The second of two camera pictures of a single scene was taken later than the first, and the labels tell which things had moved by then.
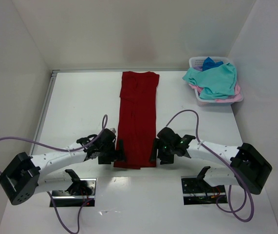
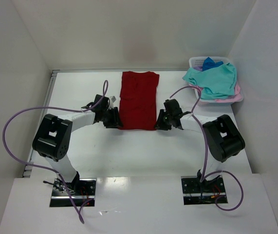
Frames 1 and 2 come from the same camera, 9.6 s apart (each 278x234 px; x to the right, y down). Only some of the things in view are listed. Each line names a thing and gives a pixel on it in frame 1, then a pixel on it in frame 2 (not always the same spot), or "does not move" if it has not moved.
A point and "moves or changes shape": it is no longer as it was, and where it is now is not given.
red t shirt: (137, 121) moves or changes shape
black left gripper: (116, 153) to (113, 118)
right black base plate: (196, 191) does not move
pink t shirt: (237, 97) does not move
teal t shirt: (216, 83) does not move
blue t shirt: (209, 63) does not move
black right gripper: (158, 153) to (162, 121)
